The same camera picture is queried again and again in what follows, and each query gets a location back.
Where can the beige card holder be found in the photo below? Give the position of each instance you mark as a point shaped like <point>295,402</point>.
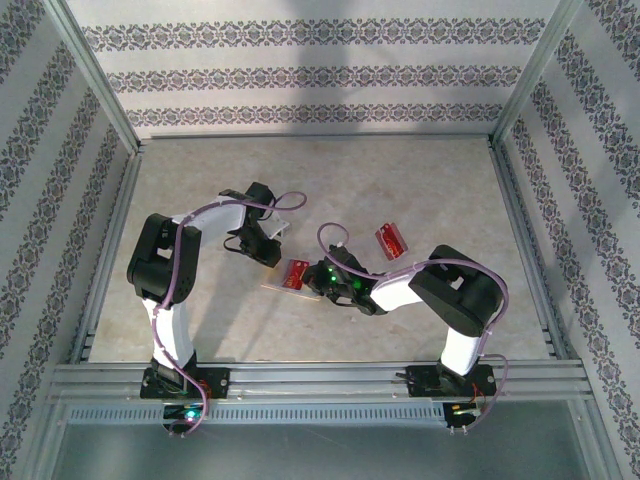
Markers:
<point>307,295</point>

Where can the red credit card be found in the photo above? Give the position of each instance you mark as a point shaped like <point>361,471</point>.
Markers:
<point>390,242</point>
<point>295,275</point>

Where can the red packet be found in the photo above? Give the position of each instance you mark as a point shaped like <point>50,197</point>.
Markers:
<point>402,241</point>

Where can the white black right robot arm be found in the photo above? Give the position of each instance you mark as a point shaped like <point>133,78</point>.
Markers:
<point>395,297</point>

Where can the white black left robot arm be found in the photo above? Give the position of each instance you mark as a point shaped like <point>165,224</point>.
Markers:
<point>215,220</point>

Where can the aluminium back rail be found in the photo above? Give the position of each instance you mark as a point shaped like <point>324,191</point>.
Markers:
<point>320,136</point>

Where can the aluminium front rail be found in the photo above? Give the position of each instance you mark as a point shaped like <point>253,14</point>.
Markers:
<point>325,380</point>

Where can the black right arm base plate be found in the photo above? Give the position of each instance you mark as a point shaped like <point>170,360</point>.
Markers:
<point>417,387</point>

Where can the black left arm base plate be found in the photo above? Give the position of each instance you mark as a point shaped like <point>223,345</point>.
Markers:
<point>220,382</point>

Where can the aluminium side rail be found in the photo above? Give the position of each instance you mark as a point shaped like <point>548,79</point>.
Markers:
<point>124,200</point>
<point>507,175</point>

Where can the aluminium frame post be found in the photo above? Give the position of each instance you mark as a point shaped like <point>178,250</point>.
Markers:
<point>96,75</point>
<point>531,75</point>

